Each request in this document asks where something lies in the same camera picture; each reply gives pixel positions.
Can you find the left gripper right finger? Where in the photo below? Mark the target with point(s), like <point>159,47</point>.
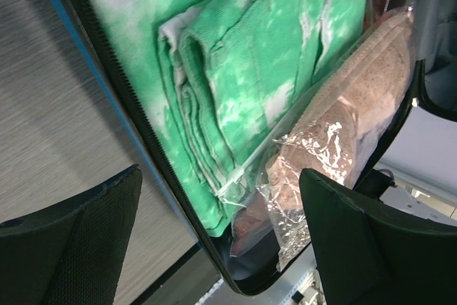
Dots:
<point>370,253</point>

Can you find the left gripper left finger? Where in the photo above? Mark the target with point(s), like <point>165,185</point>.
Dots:
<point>73,251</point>

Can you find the maroon cloth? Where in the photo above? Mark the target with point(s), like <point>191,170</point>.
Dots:
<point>252,228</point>

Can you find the beige bra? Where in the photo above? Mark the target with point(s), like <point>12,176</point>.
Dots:
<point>333,128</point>

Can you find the green white tie-dye cloth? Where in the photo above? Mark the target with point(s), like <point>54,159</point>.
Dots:
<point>215,76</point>

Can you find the blue suitcase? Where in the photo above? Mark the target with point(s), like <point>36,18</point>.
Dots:
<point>423,129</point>

